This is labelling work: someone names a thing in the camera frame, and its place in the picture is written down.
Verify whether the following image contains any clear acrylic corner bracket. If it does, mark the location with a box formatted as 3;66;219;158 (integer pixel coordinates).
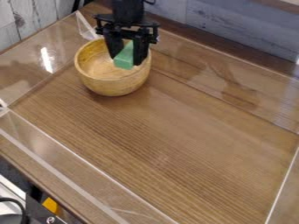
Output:
75;11;99;40

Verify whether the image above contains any green rectangular block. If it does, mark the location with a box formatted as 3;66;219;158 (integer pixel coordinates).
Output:
114;41;135;70

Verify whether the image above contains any brown wooden bowl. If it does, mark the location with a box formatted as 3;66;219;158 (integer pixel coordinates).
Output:
74;38;152;96

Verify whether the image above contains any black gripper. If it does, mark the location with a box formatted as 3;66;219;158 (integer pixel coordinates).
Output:
94;0;159;66

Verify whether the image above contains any black cable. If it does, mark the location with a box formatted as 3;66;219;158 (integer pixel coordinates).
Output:
0;197;28;224

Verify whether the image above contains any clear acrylic tray wall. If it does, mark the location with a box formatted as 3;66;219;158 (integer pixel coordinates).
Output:
0;98;179;224

